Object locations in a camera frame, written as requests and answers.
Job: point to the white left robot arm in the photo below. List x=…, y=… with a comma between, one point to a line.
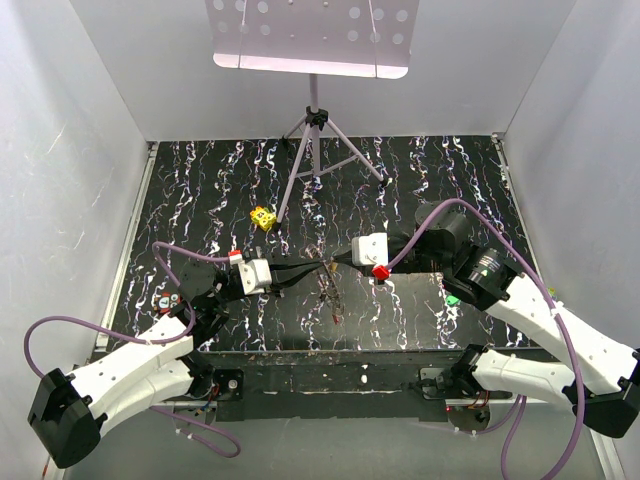
x=72, y=412

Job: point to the metal key ring disc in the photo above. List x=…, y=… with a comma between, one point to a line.
x=330, y=293

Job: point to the lilac music stand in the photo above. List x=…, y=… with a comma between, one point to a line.
x=363, y=39

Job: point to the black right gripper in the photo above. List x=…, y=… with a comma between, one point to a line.
x=342, y=258

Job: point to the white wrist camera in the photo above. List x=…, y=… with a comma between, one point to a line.
x=370, y=253
x=255, y=274

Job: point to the green tag key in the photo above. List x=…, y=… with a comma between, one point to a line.
x=452, y=300

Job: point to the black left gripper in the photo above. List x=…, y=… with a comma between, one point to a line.
x=289, y=276

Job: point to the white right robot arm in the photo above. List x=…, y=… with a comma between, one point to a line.
x=594, y=376

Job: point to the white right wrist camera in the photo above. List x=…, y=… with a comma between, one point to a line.
x=370, y=253

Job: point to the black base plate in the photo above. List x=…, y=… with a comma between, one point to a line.
x=338, y=384

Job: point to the yellow toy block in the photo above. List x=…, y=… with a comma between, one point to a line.
x=263, y=218

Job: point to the red owl toy block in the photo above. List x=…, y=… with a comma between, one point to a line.
x=165, y=302

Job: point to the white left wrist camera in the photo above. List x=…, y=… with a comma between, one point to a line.
x=255, y=274

